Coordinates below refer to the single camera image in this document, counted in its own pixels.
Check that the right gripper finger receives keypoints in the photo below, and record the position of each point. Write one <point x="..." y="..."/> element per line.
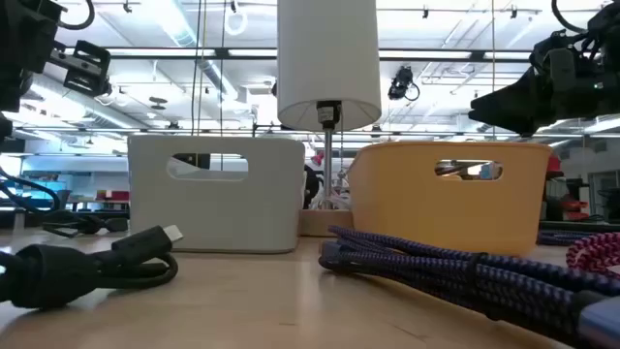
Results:
<point x="513" y="114"/>

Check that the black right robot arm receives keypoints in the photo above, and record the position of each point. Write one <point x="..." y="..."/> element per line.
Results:
<point x="608" y="22"/>

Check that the red background equipment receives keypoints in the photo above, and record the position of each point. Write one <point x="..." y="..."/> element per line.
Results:
<point x="554" y="167"/>

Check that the yellow plastic bin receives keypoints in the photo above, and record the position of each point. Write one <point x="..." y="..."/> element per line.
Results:
<point x="436" y="213"/>

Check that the grey plastic bin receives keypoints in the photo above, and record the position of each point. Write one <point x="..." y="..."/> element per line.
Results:
<point x="218" y="213"/>

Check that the black ceiling-hung camera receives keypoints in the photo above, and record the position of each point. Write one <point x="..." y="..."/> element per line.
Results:
<point x="401" y="82"/>

